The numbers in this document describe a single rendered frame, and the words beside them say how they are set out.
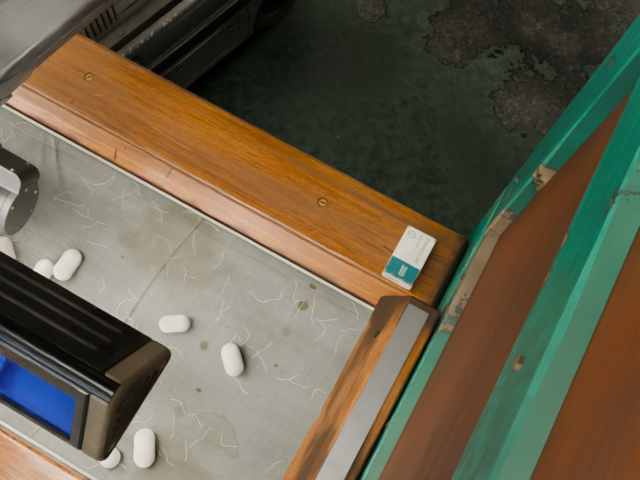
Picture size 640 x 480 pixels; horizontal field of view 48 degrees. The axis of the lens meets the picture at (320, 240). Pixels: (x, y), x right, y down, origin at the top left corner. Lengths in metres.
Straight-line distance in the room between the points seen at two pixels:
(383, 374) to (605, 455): 0.47
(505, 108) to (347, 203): 1.04
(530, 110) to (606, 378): 1.60
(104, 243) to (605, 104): 0.56
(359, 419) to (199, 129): 0.39
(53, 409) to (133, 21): 1.05
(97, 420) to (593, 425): 0.29
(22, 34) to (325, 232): 0.36
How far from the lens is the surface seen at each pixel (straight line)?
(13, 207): 0.73
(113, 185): 0.87
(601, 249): 0.29
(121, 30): 1.42
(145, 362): 0.45
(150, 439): 0.77
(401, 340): 0.68
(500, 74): 1.85
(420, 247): 0.78
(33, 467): 0.79
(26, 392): 0.47
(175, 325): 0.79
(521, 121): 1.81
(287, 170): 0.82
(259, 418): 0.78
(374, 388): 0.67
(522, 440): 0.26
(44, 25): 0.68
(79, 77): 0.91
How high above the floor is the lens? 1.52
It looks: 72 degrees down
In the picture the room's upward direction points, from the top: 9 degrees clockwise
